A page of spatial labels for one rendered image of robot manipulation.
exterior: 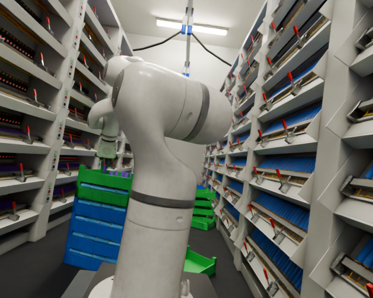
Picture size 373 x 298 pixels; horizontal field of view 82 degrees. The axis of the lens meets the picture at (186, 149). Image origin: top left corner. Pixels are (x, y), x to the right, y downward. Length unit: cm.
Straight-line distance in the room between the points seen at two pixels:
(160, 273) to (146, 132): 22
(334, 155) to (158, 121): 50
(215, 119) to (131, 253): 27
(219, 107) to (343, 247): 48
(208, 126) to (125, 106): 15
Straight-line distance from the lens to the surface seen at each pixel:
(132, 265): 39
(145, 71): 36
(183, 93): 37
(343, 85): 73
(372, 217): 60
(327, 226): 69
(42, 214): 155
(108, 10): 221
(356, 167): 70
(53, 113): 146
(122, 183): 107
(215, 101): 40
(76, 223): 123
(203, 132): 40
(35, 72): 132
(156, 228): 36
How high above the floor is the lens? 58
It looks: 3 degrees up
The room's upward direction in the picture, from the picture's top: 8 degrees clockwise
